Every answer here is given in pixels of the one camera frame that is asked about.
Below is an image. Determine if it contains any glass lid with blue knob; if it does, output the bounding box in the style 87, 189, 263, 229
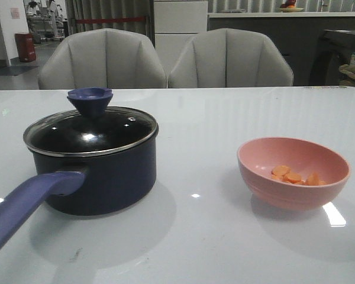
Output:
23, 87, 159, 157

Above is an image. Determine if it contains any orange ham slice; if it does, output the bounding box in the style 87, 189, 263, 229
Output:
283, 172, 302, 183
272, 165, 291, 177
305, 172, 320, 186

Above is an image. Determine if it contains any pink plastic bowl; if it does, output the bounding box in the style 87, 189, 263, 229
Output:
237, 137, 351, 211

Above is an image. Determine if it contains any right grey upholstered chair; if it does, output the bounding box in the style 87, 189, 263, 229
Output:
168, 28, 294, 88

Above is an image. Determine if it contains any grey upholstered chair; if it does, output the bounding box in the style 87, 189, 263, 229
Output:
168, 28, 294, 88
38, 28, 167, 90

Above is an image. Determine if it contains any left grey upholstered chair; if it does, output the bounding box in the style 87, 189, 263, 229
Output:
38, 28, 167, 90

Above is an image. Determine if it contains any white cabinet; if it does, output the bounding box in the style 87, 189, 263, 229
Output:
153, 1, 208, 74

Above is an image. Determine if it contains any grey kitchen counter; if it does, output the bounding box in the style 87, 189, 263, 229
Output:
208, 12, 355, 86

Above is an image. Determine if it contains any fruit plate on counter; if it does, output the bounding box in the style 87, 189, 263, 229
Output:
279, 0, 304, 12

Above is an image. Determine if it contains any red trash bin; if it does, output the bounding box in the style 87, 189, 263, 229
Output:
15, 33, 36, 62

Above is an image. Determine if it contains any dark side table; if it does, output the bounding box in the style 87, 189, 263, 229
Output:
309, 30, 355, 86

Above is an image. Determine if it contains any dark blue saucepan purple handle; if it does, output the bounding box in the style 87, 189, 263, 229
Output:
0, 130, 159, 249

